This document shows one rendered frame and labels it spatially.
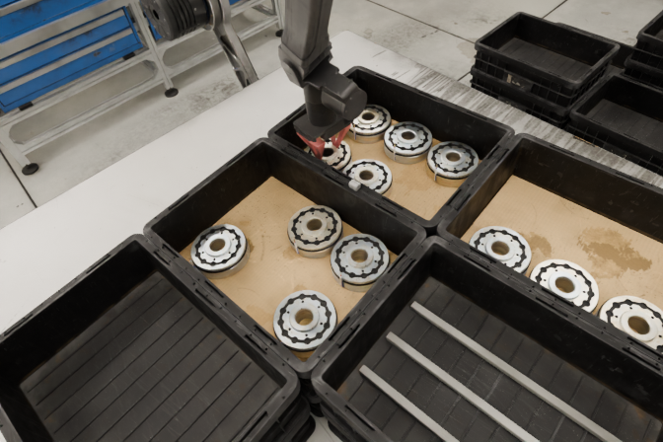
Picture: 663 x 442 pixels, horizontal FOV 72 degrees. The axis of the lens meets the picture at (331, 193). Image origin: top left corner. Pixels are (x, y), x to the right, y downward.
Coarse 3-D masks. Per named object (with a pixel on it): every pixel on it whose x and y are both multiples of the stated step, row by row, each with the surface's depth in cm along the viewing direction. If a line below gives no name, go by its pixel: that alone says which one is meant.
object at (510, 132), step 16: (384, 80) 101; (432, 96) 95; (464, 112) 91; (272, 128) 93; (496, 128) 88; (512, 128) 87; (288, 144) 90; (496, 144) 84; (320, 160) 86; (336, 176) 83; (368, 192) 80; (464, 192) 78; (400, 208) 77; (448, 208) 76; (432, 224) 74
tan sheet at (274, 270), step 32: (256, 192) 95; (288, 192) 95; (256, 224) 90; (256, 256) 85; (288, 256) 84; (224, 288) 81; (256, 288) 80; (288, 288) 80; (320, 288) 79; (256, 320) 77
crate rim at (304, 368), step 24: (312, 168) 85; (192, 192) 83; (360, 192) 80; (168, 216) 81; (216, 288) 70; (240, 312) 67; (360, 312) 65; (264, 336) 64; (336, 336) 63; (288, 360) 61; (312, 360) 61
